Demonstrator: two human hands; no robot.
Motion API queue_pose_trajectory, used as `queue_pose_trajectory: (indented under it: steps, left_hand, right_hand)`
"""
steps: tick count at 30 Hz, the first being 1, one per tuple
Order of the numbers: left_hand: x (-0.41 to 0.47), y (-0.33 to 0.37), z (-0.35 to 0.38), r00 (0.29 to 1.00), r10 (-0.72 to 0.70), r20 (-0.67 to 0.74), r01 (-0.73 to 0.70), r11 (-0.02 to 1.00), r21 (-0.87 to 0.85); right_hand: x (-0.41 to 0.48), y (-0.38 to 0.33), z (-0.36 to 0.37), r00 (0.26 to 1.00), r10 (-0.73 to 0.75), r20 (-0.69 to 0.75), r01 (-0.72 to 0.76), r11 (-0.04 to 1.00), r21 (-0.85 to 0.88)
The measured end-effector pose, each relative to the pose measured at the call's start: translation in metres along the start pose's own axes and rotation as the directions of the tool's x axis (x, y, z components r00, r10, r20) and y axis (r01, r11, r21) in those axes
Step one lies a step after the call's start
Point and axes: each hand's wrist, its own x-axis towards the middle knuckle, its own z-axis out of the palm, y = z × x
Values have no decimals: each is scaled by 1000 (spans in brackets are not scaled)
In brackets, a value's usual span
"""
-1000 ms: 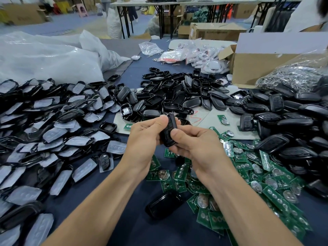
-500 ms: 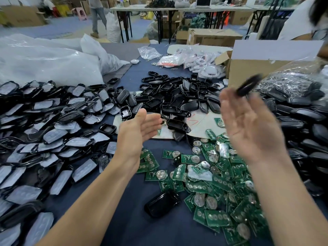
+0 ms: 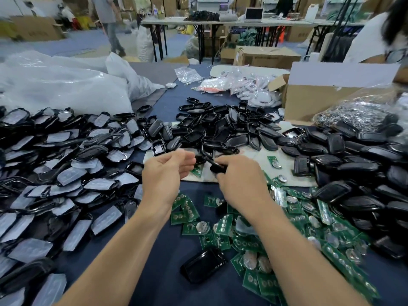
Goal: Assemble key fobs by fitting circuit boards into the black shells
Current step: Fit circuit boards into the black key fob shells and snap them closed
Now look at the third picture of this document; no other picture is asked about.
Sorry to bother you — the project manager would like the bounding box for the small crumpled clear plastic bag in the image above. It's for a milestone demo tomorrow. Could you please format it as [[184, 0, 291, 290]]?
[[174, 67, 205, 85]]

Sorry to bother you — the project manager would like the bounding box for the person's left hand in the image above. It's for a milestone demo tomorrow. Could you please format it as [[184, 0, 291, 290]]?
[[142, 148, 197, 214]]

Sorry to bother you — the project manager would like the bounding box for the clear bag with red label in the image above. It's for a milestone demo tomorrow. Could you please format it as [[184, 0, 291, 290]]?
[[193, 76, 232, 93]]

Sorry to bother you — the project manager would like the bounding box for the pile of shells with pads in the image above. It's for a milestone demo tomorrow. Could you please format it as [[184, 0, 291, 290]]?
[[0, 106, 154, 306]]

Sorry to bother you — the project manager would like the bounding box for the open laptop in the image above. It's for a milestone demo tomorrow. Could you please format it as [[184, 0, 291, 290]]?
[[244, 7, 265, 23]]

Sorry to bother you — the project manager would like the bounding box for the brown cardboard box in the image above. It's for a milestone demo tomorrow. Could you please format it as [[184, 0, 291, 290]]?
[[233, 45, 302, 69]]

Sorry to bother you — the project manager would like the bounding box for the large white plastic bag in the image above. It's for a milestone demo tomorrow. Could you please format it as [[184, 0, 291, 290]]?
[[0, 51, 165, 116]]

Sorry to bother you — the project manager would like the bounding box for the person's left forearm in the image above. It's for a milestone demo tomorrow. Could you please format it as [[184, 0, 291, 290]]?
[[56, 204, 173, 306]]

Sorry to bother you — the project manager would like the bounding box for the clear bag of metal parts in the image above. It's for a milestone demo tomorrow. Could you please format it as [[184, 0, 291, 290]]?
[[312, 86, 408, 134]]

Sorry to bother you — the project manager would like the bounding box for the lone glossy black shell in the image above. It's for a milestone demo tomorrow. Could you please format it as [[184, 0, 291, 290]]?
[[180, 246, 228, 284]]

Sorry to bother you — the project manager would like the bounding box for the clear plastic film piece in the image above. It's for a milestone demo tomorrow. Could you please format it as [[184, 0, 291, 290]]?
[[235, 215, 258, 235]]

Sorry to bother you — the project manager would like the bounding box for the person's right forearm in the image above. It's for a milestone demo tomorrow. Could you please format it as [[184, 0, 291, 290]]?
[[245, 201, 371, 306]]

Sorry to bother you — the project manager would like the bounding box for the large open cardboard box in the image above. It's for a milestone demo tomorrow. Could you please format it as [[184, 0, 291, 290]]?
[[268, 62, 401, 123]]

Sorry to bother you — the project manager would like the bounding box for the pile of assembled black fobs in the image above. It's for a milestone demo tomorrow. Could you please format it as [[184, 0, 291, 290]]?
[[290, 111, 408, 259]]

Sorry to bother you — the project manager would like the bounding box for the heap of clear parts bags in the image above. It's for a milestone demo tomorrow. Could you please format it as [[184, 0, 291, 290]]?
[[226, 70, 281, 109]]

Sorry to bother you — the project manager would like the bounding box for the white sack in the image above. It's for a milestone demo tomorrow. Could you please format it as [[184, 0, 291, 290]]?
[[135, 25, 156, 63]]

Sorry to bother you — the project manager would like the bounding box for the pile of green circuit boards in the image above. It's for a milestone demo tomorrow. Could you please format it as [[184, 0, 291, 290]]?
[[169, 156, 380, 306]]

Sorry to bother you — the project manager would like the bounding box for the person's right hand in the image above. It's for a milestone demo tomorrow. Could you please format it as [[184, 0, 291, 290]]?
[[215, 154, 275, 217]]

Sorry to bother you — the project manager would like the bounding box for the tan cardboard box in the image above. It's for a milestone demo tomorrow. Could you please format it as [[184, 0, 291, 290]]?
[[9, 16, 63, 42]]

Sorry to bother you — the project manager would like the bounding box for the long white table top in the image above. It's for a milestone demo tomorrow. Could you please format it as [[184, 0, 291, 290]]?
[[140, 17, 367, 28]]

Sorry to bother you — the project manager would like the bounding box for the heap of black parts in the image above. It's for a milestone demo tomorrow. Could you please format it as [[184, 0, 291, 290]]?
[[185, 11, 221, 22]]

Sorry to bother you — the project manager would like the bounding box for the black metal table frame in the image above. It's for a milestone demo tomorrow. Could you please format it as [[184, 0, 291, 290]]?
[[144, 22, 223, 63]]

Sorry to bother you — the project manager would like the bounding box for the pile of black shell halves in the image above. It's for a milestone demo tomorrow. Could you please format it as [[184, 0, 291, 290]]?
[[142, 96, 300, 166]]

